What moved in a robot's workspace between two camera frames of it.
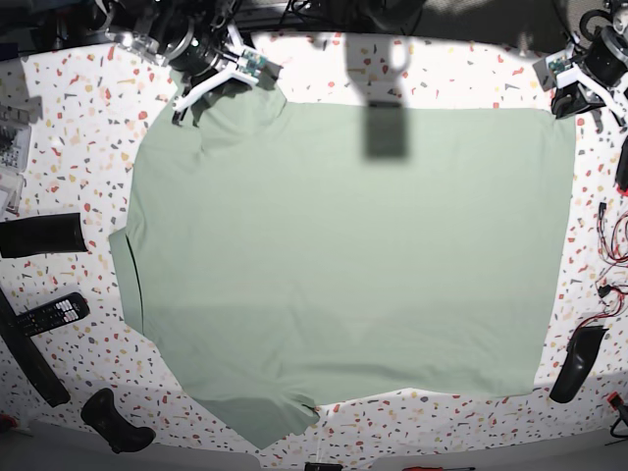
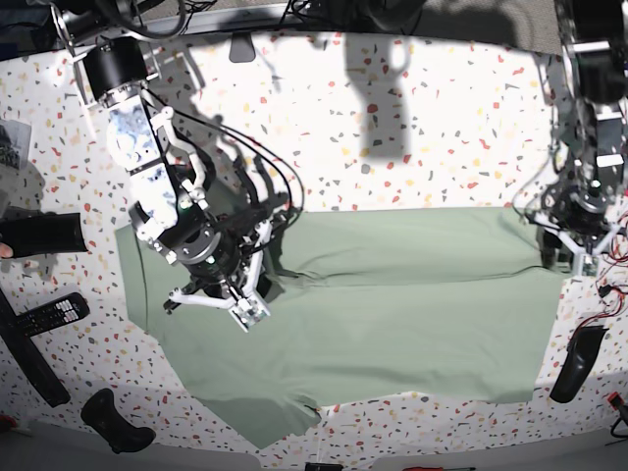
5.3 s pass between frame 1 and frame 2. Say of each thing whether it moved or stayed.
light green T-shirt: moved
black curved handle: stayed
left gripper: moved
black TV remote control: stayed
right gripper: moved
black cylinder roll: stayed
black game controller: stayed
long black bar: stayed
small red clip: stayed
